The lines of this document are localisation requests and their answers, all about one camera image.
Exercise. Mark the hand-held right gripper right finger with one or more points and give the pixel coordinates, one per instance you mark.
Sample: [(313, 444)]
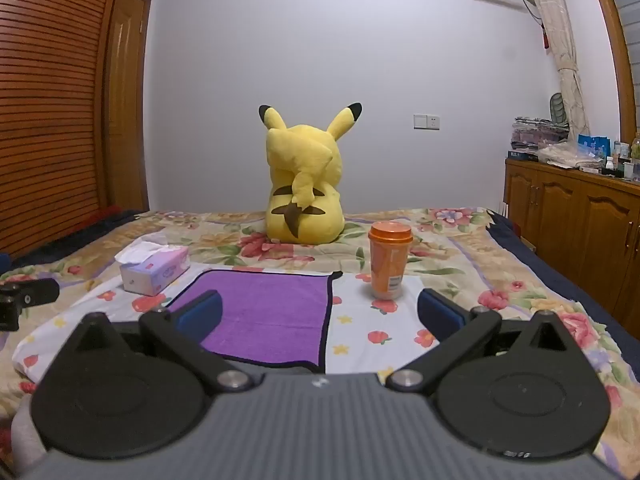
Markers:
[(440, 311)]

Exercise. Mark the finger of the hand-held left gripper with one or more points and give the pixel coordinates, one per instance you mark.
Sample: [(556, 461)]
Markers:
[(35, 291)]

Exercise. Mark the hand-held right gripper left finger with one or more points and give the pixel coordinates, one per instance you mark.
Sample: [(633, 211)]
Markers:
[(201, 312)]

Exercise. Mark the purple towel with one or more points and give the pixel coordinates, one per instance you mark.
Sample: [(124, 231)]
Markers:
[(270, 310)]

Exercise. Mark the purple tissue box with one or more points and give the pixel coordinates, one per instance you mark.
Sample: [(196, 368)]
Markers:
[(160, 272)]

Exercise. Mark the orange plastic cup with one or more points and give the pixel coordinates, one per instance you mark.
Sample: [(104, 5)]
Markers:
[(387, 265)]

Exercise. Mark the white strawberry print cloth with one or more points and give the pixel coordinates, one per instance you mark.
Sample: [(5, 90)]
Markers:
[(360, 330)]

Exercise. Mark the grey cloth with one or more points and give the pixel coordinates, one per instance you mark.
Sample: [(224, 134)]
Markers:
[(25, 440)]

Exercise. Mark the wooden cabinet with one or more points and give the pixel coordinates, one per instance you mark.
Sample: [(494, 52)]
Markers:
[(575, 220)]

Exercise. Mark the yellow plush toy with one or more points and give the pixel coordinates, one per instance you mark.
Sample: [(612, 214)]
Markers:
[(305, 175)]

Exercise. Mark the dark flat box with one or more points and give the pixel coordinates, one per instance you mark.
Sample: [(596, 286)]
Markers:
[(522, 156)]

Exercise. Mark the wooden slatted wardrobe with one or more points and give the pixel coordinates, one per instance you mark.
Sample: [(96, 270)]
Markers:
[(50, 110)]

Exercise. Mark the beige cloth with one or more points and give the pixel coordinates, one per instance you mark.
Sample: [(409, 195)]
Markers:
[(565, 156)]

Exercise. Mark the stack of folded fabrics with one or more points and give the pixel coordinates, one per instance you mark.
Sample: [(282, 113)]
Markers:
[(537, 135)]

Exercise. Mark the wooden door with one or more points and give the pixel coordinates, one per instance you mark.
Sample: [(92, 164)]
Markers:
[(125, 110)]

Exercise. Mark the small white bottle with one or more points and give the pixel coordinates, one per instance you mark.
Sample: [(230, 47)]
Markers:
[(609, 164)]

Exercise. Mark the blue box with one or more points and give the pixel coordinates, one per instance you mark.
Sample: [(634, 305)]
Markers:
[(594, 146)]

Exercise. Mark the grey hand fan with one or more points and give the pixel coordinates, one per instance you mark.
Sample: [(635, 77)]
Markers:
[(557, 109)]

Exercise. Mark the beige patterned curtain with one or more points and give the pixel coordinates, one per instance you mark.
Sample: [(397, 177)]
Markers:
[(562, 50)]

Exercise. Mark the red hanging ornament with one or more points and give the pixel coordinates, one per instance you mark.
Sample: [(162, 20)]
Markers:
[(546, 37)]

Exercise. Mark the white wall socket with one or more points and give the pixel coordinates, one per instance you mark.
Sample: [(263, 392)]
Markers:
[(426, 121)]

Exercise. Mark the wooden window frame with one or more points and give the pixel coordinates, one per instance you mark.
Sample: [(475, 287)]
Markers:
[(612, 35)]

